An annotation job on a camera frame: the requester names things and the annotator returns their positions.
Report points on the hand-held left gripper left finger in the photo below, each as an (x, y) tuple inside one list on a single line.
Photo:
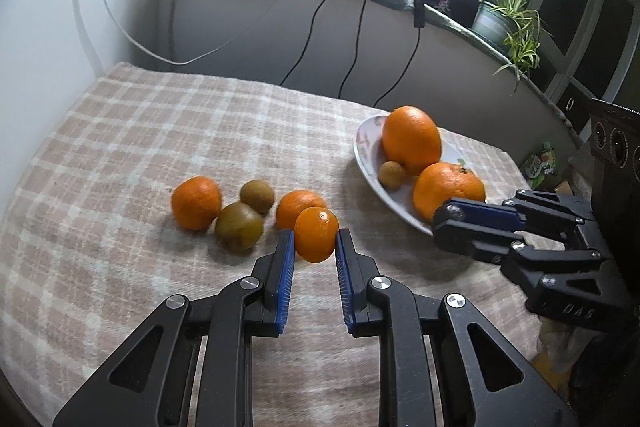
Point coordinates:
[(285, 277)]

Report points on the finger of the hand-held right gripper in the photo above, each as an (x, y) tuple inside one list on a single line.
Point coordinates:
[(485, 213), (475, 249)]

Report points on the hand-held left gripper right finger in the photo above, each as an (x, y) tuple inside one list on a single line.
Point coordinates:
[(345, 287)]

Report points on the orange with stem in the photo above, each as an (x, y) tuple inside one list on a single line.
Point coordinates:
[(445, 189)]

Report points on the tiny oval tangerine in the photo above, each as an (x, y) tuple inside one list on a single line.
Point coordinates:
[(315, 234)]

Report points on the brown longan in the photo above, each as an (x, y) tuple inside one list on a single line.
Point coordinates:
[(391, 175)]

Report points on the large orange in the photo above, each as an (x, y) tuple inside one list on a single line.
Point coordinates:
[(411, 139)]

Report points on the white floral plate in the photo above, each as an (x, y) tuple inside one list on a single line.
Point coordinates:
[(367, 147)]

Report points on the brown kiwi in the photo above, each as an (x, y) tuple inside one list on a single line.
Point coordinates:
[(257, 196), (239, 227)]

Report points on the small tangerine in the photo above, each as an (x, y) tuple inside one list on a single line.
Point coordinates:
[(295, 207), (196, 203)]

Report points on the green printed bag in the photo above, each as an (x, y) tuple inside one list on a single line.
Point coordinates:
[(540, 164)]

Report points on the white crumpled cloth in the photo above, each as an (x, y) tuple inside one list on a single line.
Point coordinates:
[(555, 339)]

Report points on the checked pink table cloth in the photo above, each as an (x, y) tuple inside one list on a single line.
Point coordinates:
[(125, 187)]

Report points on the plant pot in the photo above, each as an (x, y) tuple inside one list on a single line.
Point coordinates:
[(487, 24)]

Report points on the spider plant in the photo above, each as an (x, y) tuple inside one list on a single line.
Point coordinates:
[(517, 14)]

